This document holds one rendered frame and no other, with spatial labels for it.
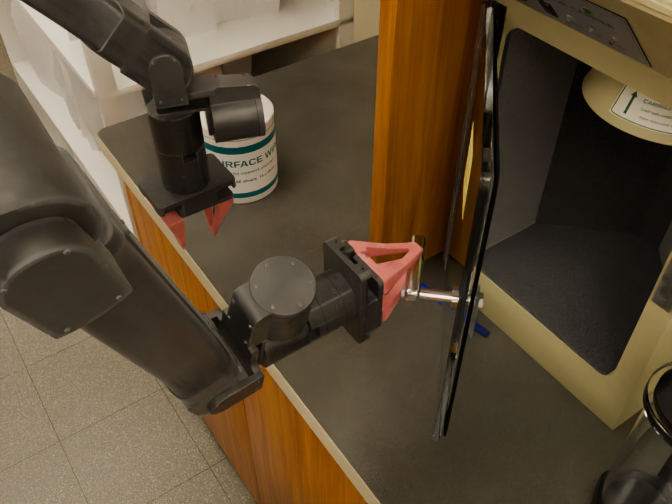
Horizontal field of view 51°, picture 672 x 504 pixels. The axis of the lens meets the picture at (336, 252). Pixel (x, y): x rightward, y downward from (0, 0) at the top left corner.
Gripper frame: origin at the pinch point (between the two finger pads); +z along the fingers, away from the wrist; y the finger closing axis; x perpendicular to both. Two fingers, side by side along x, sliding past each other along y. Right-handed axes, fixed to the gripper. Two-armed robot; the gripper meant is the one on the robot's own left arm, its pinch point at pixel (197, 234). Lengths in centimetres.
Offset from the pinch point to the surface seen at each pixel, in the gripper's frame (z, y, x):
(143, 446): 110, -10, 47
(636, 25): -37, 24, -37
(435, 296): -10.4, 11.6, -32.4
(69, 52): 18, 10, 92
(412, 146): -7.8, 28.0, -9.0
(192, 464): 110, -2, 34
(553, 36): -28.0, 32.9, -23.2
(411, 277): -10.8, 11.1, -29.3
